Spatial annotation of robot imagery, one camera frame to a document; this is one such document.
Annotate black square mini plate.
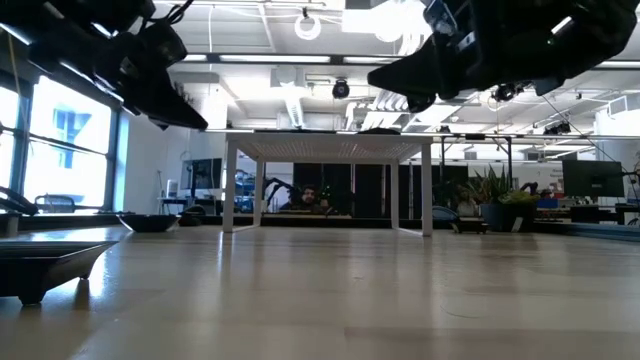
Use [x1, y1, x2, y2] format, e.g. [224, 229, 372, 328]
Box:
[0, 239, 120, 307]
[451, 217, 490, 235]

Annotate dark office chair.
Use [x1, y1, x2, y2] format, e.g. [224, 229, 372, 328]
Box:
[178, 209, 207, 227]

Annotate mesh office chair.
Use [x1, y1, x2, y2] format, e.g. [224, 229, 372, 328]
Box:
[33, 193, 77, 214]

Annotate white ring light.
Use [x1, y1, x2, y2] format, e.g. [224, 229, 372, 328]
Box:
[293, 12, 323, 42]

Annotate black spotlight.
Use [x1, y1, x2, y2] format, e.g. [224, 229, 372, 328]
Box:
[492, 82, 526, 104]

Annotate potted green plant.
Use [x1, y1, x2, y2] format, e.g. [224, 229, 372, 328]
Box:
[462, 164, 542, 234]

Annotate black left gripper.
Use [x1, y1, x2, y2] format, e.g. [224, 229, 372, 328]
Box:
[94, 19, 209, 132]

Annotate LED light bar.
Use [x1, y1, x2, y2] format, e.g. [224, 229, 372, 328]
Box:
[179, 52, 640, 71]

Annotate black track light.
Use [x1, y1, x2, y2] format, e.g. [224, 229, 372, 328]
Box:
[543, 121, 573, 137]

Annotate person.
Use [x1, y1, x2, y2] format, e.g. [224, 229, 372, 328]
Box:
[287, 183, 326, 214]

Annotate black partition panels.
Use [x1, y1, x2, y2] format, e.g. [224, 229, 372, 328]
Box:
[292, 162, 470, 219]

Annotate white perforated metal shelf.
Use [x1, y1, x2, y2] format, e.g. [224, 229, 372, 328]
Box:
[222, 130, 435, 238]

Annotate black dome camera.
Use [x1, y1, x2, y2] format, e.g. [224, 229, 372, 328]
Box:
[331, 78, 352, 101]

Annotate black aluminium frame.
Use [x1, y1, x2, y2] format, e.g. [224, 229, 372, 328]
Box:
[0, 210, 640, 245]

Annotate blue office chair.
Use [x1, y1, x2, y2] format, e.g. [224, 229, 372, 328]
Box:
[432, 205, 462, 230]

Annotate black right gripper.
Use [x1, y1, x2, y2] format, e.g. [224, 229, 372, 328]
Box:
[367, 0, 566, 114]

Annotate black computer monitor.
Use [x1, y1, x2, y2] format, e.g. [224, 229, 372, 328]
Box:
[179, 157, 224, 191]
[561, 159, 626, 199]

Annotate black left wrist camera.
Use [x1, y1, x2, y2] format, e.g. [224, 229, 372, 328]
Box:
[74, 0, 157, 32]

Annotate large window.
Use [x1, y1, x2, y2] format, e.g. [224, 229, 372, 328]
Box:
[0, 74, 126, 214]

